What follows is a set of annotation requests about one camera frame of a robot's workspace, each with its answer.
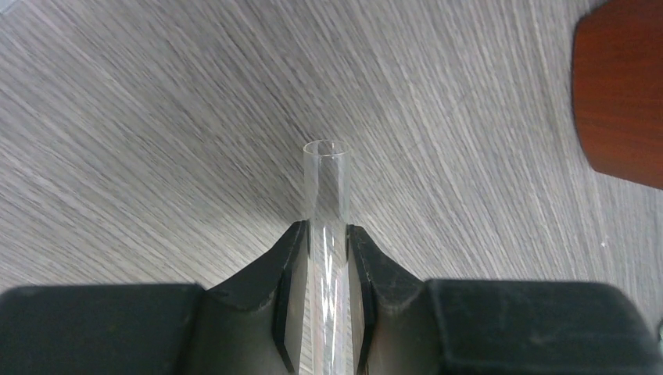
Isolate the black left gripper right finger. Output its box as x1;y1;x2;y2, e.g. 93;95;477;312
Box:
346;225;442;374

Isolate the brown wooden metronome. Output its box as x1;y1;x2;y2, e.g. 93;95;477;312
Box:
571;1;662;189

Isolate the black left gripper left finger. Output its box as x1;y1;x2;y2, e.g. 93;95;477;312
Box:
182;221;309;374

